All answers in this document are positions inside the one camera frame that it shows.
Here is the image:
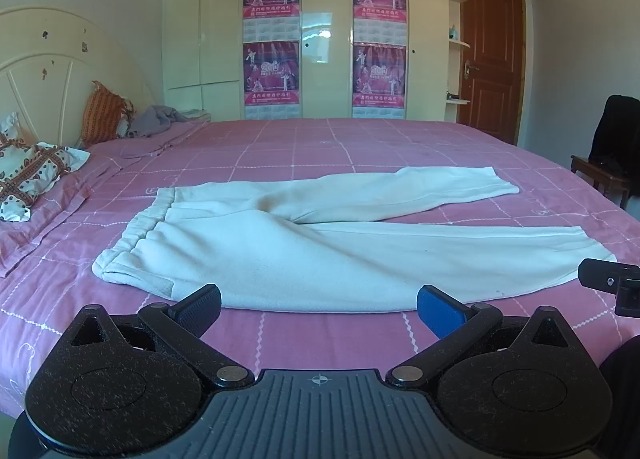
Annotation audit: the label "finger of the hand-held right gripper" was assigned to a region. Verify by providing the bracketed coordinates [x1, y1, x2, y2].
[577, 258, 640, 318]

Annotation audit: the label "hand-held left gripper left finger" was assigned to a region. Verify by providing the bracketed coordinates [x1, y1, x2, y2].
[69, 283, 256, 388]

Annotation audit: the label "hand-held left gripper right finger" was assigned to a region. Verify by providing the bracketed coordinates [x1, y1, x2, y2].
[387, 284, 576, 388]

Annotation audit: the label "white pants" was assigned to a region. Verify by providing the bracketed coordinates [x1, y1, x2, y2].
[91, 166, 617, 314]

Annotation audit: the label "wooden chair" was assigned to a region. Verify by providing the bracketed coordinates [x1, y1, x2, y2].
[570, 154, 632, 210]

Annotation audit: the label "dark cloth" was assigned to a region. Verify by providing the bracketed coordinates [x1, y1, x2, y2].
[597, 351, 640, 459]

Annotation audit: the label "pink pillow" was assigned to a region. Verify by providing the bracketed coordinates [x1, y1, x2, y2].
[0, 156, 128, 280]

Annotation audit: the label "pink checked bedsheet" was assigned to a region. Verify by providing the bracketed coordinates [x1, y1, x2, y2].
[0, 118, 640, 421]

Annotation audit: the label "grey crumpled cloth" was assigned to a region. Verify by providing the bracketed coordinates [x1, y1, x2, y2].
[125, 105, 211, 138]

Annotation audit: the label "orange striped pillow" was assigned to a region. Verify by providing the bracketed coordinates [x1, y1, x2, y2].
[80, 81, 136, 148]

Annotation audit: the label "white patterned pillow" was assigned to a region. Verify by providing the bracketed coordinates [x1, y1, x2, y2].
[0, 111, 91, 222]

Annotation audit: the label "brown wooden door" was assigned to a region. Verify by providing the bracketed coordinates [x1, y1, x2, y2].
[457, 0, 527, 146]

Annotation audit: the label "cream corner shelf unit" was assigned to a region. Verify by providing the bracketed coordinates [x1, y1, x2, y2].
[444, 0, 472, 122]

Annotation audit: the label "cream headboard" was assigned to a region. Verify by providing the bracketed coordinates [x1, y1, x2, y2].
[0, 6, 162, 150]

